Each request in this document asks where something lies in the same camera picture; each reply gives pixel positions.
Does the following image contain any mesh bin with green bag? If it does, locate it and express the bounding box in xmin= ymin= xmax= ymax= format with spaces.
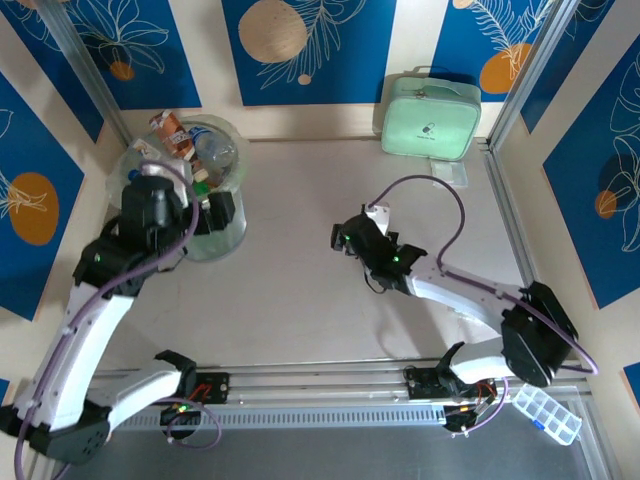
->
xmin=106 ymin=114 xmax=249 ymax=263

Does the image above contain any aluminium table side rail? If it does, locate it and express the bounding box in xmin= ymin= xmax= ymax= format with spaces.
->
xmin=479 ymin=139 xmax=564 ymax=361

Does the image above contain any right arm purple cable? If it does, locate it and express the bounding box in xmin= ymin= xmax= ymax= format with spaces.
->
xmin=367 ymin=174 xmax=600 ymax=437

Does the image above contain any aluminium frame post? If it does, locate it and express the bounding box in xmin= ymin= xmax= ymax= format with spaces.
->
xmin=37 ymin=0 xmax=132 ymax=146
xmin=487 ymin=0 xmax=576 ymax=151

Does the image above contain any grey slotted cable duct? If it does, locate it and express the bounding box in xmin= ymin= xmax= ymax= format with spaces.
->
xmin=107 ymin=403 xmax=446 ymax=431

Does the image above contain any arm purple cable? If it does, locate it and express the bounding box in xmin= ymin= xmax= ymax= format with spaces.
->
xmin=12 ymin=160 xmax=222 ymax=480
xmin=367 ymin=174 xmax=600 ymax=437

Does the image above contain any black wired control board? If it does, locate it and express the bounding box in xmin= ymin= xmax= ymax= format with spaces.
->
xmin=442 ymin=399 xmax=499 ymax=434
xmin=159 ymin=402 xmax=204 ymax=426

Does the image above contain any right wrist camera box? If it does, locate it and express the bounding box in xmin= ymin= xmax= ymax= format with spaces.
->
xmin=362 ymin=202 xmax=392 ymax=235

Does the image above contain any aluminium mounting rail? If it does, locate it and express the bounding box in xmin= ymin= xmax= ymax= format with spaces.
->
xmin=42 ymin=358 xmax=586 ymax=414

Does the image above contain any clear compartment organizer box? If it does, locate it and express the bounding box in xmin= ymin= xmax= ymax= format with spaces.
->
xmin=509 ymin=381 xmax=584 ymax=446

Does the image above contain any clear bottle dark blue label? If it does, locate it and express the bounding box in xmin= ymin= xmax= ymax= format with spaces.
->
xmin=189 ymin=126 xmax=236 ymax=169

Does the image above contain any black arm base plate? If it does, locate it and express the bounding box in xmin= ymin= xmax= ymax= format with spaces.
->
xmin=189 ymin=372 xmax=231 ymax=406
xmin=402 ymin=367 xmax=501 ymax=401

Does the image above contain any mint green zip case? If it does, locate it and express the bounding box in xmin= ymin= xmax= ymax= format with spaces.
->
xmin=382 ymin=65 xmax=483 ymax=162

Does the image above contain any small clear plastic sachet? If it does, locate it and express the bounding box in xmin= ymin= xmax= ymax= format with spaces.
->
xmin=430 ymin=160 xmax=470 ymax=189

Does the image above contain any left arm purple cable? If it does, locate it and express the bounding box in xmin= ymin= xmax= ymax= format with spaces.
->
xmin=12 ymin=160 xmax=222 ymax=480

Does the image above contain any brown coffee drink bottle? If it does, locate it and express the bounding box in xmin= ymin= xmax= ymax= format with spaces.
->
xmin=149 ymin=110 xmax=197 ymax=162

